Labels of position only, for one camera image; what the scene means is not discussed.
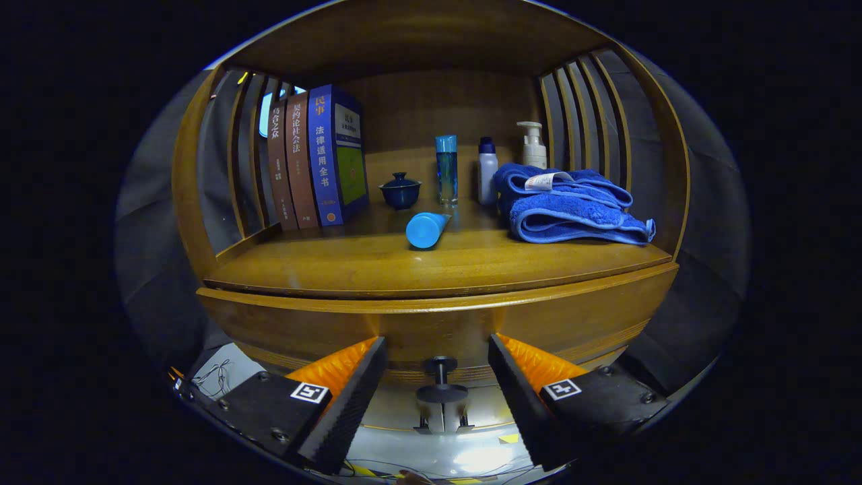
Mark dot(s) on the blue book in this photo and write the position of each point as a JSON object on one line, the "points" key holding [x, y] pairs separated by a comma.
{"points": [[337, 162]]}

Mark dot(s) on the brown book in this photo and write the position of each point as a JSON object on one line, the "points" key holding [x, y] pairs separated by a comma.
{"points": [[300, 168], [279, 168]]}

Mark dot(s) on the black drawer knob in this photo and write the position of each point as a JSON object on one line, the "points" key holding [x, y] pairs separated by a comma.
{"points": [[441, 393]]}

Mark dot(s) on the white bottle blue cap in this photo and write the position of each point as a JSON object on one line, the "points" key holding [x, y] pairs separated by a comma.
{"points": [[487, 175]]}

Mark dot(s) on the wooden countertop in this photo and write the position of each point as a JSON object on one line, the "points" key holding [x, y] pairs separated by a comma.
{"points": [[404, 263]]}

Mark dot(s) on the white pump bottle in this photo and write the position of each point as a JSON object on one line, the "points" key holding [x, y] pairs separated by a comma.
{"points": [[533, 151]]}

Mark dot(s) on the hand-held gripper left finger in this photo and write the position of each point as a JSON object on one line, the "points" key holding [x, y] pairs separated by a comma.
{"points": [[357, 404]]}

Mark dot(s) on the yellow floor tape piece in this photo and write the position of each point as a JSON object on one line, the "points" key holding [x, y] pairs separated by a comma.
{"points": [[509, 438]]}

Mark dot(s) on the wooden cabinet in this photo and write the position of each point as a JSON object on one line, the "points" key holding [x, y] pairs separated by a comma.
{"points": [[438, 101]]}

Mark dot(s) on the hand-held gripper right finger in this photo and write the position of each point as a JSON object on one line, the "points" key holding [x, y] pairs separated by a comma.
{"points": [[518, 404]]}

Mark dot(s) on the wooden cabinet door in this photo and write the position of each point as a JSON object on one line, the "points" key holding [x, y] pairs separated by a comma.
{"points": [[481, 411], [404, 411]]}

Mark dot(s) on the blue cosmetic tube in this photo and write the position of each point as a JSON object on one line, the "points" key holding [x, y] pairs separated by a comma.
{"points": [[424, 231]]}

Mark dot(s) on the blue lidded teacup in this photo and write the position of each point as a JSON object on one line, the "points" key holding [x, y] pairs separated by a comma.
{"points": [[400, 192]]}

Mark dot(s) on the wooden drawer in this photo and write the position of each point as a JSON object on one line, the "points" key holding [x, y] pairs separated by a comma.
{"points": [[431, 323]]}

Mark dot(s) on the blue folded towel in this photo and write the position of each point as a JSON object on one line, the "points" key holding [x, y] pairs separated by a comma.
{"points": [[572, 212]]}

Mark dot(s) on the blue glass bottle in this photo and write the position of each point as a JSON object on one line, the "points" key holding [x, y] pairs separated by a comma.
{"points": [[446, 172]]}

